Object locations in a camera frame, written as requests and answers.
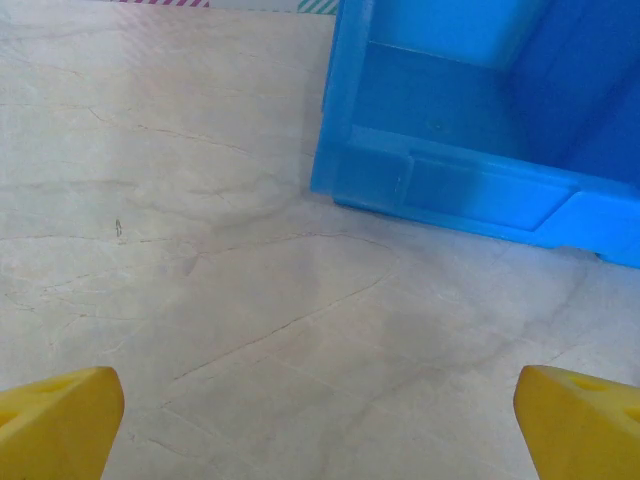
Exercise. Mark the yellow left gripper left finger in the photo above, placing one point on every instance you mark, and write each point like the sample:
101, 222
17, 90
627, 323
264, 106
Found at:
55, 430

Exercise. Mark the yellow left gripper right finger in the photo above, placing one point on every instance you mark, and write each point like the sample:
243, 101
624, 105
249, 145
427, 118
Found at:
580, 435

